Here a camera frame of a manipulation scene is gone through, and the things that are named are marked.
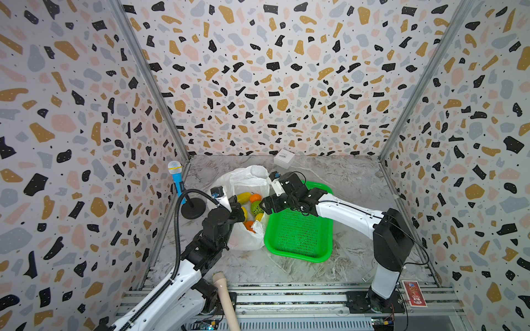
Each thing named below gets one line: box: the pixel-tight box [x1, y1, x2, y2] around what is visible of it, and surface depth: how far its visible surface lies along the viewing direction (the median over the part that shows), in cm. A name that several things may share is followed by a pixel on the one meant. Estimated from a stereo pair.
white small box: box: [273, 148, 296, 170], surface depth 119 cm
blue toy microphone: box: [167, 160, 188, 205], surface depth 83 cm
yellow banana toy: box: [236, 191, 252, 205], surface depth 102 cm
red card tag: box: [401, 279, 428, 308], surface depth 77 cm
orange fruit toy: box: [244, 220, 257, 234], surface depth 76 cm
